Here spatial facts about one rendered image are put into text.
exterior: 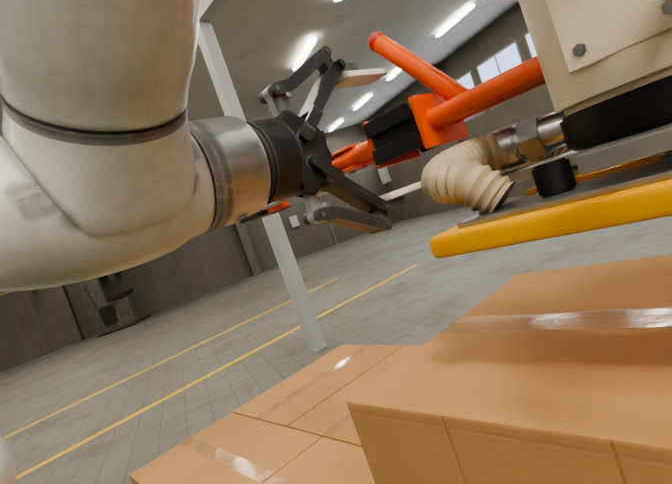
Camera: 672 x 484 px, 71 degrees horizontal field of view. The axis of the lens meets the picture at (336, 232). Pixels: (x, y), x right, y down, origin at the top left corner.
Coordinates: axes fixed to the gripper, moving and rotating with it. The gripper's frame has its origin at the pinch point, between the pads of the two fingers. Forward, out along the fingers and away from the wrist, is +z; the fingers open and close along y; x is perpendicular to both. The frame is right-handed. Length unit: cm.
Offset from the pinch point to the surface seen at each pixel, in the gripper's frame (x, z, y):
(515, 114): -475, 1023, -63
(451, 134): 4.8, 4.0, 2.6
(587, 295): 10.4, 11.2, 25.5
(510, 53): -434, 1006, -190
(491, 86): 12.9, 0.5, 0.2
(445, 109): 7.4, 0.5, 0.2
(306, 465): -73, 13, 66
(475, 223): 12.9, -9.5, 11.2
